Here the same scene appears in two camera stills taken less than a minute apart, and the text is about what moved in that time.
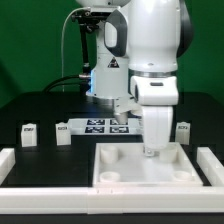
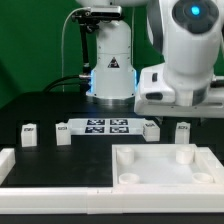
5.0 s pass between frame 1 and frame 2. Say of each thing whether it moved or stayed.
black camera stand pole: stayed
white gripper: moved
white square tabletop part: moved
